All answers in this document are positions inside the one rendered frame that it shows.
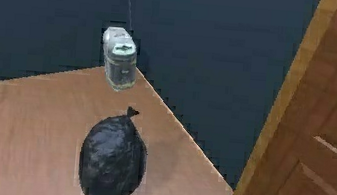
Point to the black rubbish bag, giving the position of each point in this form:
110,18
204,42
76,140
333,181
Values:
113,161

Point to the brown wooden room door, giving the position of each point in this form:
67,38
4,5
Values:
314,130

